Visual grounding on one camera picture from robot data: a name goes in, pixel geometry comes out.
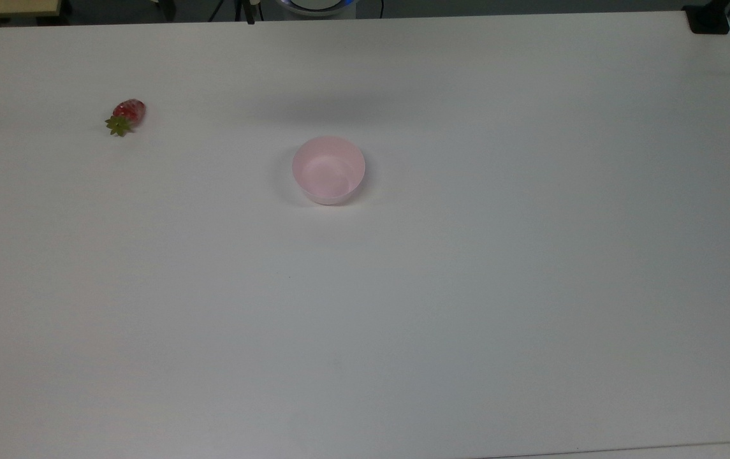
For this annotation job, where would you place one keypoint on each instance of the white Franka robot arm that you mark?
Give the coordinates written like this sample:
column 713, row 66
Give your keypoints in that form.
column 317, row 5

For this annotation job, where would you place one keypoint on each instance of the black camera pole with clamp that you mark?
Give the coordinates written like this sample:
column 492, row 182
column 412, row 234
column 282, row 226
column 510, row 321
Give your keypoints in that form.
column 248, row 10

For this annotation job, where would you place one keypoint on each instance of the black table clamp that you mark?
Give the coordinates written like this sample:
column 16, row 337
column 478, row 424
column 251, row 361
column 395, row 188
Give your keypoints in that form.
column 709, row 19

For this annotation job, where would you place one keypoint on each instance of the pink plastic bowl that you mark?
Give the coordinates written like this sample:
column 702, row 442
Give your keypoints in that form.
column 328, row 169

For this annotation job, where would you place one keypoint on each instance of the red strawberry with green leaves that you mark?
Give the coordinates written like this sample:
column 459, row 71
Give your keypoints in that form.
column 130, row 111

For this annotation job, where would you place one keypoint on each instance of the light wooden table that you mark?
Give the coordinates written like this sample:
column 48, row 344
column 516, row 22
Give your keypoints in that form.
column 7, row 7

